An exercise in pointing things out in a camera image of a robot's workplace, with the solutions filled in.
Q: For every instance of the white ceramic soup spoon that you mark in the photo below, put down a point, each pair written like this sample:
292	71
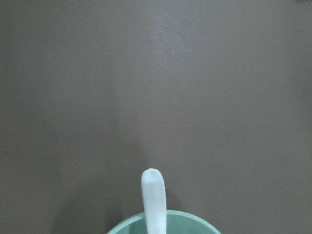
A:
154	201

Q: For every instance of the light green bowl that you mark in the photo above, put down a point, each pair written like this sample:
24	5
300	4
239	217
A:
178	222

